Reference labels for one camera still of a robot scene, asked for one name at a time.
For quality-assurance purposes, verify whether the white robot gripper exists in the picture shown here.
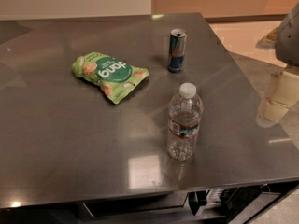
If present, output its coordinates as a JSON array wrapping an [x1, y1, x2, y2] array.
[[255, 3, 299, 128]]

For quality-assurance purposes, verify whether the blue silver redbull can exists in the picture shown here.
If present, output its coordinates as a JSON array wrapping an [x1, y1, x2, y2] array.
[[168, 28, 188, 73]]

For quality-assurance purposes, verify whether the clear plastic water bottle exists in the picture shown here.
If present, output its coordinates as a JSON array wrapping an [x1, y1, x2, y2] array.
[[167, 82, 204, 161]]

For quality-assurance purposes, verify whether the black equipment under table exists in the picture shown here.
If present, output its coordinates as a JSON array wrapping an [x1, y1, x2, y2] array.
[[188, 184, 280, 219]]

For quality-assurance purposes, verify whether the green dang snack bag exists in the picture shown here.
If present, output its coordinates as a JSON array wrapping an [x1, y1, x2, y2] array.
[[72, 52, 150, 105]]

